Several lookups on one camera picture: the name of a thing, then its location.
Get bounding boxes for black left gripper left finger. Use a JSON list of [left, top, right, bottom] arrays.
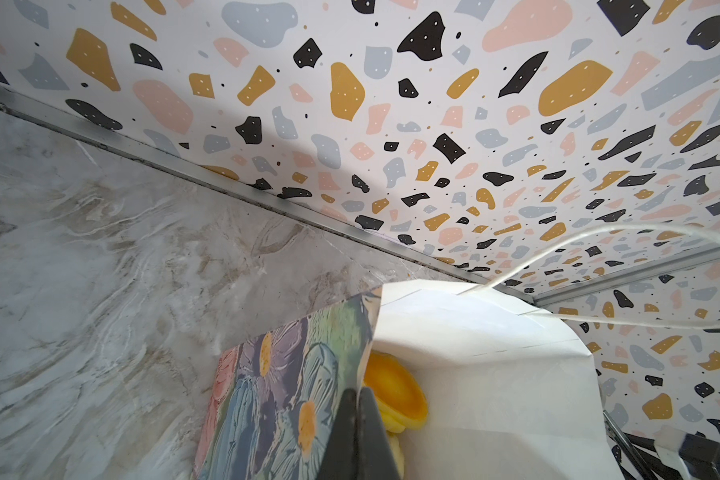
[[317, 389, 358, 480]]

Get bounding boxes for floral paper gift bag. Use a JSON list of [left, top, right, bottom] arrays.
[[193, 280, 623, 479]]

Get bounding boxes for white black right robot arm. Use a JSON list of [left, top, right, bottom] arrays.
[[603, 411, 720, 480]]

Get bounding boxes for small round orange bun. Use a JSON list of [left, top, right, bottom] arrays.
[[363, 350, 429, 434]]

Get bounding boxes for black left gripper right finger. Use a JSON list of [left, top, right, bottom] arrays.
[[356, 387, 400, 480]]

